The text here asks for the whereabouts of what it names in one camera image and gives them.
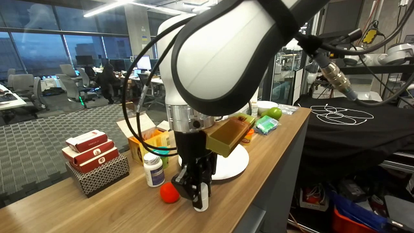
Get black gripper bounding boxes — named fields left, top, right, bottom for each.
left=171, top=131, right=216, bottom=201

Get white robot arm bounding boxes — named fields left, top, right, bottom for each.
left=158, top=0, right=328, bottom=211

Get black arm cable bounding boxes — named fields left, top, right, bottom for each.
left=120, top=14, right=195, bottom=158

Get white coiled cable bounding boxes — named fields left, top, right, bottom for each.
left=309, top=102, right=375, bottom=127

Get red strawberry plushy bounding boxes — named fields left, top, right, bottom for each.
left=159, top=182, right=180, bottom=203

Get black cloth covered table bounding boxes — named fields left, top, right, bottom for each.
left=297, top=97, right=414, bottom=176

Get stacked red boxes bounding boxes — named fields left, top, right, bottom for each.
left=62, top=129, right=119, bottom=173

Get small white bottle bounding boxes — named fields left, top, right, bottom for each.
left=193, top=182, right=209, bottom=212

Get gold wrist camera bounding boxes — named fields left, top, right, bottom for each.
left=206, top=114, right=255, bottom=157

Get white paper plate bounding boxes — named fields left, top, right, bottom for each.
left=177, top=142, right=251, bottom=181

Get yellow open cardboard box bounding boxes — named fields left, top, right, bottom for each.
left=118, top=114, right=169, bottom=164

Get green snack packet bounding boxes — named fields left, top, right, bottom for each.
left=255, top=115, right=279, bottom=135

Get green apple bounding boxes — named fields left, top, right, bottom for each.
left=264, top=107, right=283, bottom=119

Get patterned grey box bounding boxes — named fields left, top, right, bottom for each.
left=66, top=155, right=129, bottom=198

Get white pill bottle purple label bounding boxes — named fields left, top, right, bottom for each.
left=143, top=153, right=165, bottom=188

